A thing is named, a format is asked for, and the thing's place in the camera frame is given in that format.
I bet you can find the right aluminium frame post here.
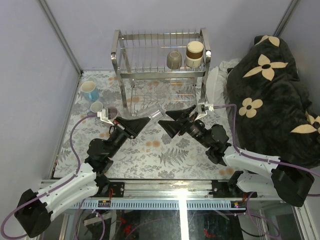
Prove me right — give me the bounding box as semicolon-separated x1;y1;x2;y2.
273;0;301;37

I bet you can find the light blue mug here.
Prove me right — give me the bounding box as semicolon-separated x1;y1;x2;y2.
80;81;99;102

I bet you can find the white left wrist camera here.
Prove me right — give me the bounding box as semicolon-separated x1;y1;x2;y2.
97;106;119;126

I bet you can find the floral tablecloth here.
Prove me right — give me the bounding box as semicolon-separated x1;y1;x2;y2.
51;70;237;180

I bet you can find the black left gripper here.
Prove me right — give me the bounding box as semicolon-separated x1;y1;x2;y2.
107;117;151;160

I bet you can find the aluminium frame post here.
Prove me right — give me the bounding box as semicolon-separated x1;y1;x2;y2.
37;0;83;76
273;0;301;37

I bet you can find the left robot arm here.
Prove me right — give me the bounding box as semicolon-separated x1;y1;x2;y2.
14;117;150;238

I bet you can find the olive grey mug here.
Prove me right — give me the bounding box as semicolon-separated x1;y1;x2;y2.
166;49;183;70

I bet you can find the steel two-tier dish rack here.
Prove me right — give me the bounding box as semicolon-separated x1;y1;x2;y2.
110;27;211;117

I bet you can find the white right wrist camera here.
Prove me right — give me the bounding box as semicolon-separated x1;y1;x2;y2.
195;102;214;120

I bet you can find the aluminium mounting rail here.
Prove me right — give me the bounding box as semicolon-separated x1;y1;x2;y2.
38;178;307;211

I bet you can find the grey-blue textured mug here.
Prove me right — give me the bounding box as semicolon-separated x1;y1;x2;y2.
90;101;104;113

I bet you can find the white pillow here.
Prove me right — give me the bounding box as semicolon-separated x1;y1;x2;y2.
206;58;241;106

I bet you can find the pink ribbed mug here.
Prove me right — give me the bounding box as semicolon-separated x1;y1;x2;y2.
105;106;121;121

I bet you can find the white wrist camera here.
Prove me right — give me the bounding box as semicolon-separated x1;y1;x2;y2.
97;106;119;126
195;102;214;120

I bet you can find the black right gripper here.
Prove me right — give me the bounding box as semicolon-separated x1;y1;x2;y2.
159;105;212;149

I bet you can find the left aluminium frame post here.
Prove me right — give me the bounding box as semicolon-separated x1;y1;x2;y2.
37;0;83;76

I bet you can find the clear glass tumbler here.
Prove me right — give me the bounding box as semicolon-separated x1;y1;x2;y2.
136;103;166;128

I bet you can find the cream and brown mug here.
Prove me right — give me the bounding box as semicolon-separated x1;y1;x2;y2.
185;40;204;68

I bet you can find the black floral blanket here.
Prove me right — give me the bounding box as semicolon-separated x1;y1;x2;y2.
226;35;320;169

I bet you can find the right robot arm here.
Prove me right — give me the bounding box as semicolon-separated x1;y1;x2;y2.
158;106;315;207

